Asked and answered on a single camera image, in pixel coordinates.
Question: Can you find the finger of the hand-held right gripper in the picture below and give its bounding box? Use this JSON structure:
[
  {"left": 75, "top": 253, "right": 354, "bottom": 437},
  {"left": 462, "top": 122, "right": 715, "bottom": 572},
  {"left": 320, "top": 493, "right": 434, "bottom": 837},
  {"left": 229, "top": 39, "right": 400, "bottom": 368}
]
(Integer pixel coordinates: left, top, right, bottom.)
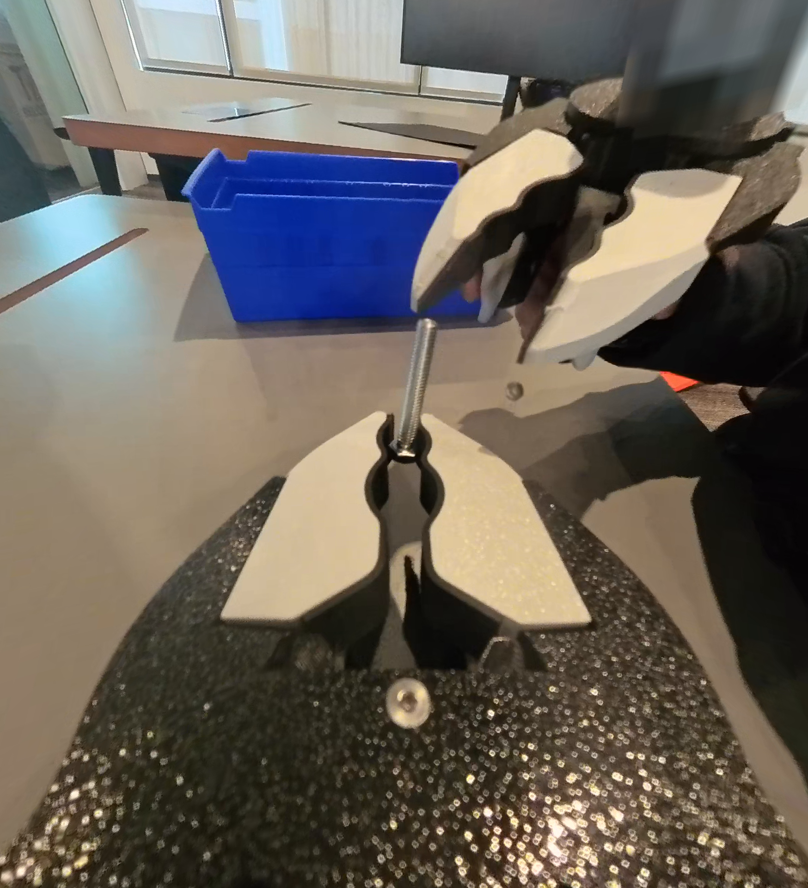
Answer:
[
  {"left": 410, "top": 128, "right": 587, "bottom": 313},
  {"left": 517, "top": 170, "right": 746, "bottom": 369}
]

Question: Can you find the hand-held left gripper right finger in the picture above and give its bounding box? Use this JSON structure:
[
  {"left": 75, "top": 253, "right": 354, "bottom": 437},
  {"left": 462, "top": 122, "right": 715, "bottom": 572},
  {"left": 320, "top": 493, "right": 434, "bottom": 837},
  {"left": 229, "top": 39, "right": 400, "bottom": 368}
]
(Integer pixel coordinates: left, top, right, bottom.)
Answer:
[{"left": 418, "top": 411, "right": 594, "bottom": 632}]

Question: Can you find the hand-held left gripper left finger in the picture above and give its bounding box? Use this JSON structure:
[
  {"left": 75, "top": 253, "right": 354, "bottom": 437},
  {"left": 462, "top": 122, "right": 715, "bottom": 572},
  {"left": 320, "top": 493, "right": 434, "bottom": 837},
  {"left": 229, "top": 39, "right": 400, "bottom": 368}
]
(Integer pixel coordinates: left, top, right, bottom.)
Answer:
[{"left": 219, "top": 411, "right": 394, "bottom": 630}]

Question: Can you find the silver threaded bolt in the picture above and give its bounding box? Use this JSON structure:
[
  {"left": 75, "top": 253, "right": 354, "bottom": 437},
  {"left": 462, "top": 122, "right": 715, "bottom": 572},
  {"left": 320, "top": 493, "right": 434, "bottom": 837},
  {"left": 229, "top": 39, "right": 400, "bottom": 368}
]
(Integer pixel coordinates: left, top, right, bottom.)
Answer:
[{"left": 389, "top": 318, "right": 440, "bottom": 460}]

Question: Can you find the person's right forearm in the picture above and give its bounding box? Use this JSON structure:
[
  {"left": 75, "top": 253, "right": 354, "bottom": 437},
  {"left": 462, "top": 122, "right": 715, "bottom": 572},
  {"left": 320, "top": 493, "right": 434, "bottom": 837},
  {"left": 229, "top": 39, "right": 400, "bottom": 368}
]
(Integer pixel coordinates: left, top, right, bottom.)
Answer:
[{"left": 598, "top": 211, "right": 808, "bottom": 389}]

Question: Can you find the thin black table mat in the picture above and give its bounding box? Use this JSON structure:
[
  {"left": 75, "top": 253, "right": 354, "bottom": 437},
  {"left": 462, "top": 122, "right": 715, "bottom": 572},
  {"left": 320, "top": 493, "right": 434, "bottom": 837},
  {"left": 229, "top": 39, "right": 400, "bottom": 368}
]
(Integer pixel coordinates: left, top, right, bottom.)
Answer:
[{"left": 338, "top": 119, "right": 495, "bottom": 148}]

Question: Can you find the large black monitor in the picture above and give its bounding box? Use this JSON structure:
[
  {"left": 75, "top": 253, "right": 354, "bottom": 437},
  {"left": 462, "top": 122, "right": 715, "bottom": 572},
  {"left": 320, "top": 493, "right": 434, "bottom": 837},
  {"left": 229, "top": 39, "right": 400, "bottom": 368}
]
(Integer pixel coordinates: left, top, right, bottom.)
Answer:
[{"left": 400, "top": 0, "right": 627, "bottom": 72}]

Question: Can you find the blue plastic storage bin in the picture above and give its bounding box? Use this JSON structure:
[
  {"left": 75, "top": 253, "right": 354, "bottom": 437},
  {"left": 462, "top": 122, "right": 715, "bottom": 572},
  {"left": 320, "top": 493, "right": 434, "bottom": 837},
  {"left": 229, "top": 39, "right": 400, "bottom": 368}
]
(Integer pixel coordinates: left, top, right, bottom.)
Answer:
[{"left": 182, "top": 148, "right": 483, "bottom": 324}]

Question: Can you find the brown edged table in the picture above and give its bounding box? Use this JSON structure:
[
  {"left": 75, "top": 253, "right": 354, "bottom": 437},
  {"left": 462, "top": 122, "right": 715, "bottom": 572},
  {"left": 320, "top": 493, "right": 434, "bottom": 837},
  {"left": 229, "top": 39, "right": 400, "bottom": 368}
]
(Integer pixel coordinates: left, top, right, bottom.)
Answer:
[{"left": 63, "top": 97, "right": 516, "bottom": 199}]

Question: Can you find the window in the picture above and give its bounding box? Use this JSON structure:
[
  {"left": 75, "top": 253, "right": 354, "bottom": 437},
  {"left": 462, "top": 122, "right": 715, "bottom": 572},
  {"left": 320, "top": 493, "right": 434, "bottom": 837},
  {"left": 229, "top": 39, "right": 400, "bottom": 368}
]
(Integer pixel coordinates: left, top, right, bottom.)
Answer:
[{"left": 120, "top": 0, "right": 516, "bottom": 98}]

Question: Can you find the table cable cover flap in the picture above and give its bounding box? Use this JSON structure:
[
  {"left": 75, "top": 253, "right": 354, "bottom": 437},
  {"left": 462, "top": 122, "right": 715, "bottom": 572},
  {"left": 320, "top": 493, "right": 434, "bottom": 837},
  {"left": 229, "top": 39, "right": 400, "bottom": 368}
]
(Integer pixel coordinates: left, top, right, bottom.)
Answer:
[{"left": 182, "top": 99, "right": 312, "bottom": 125}]

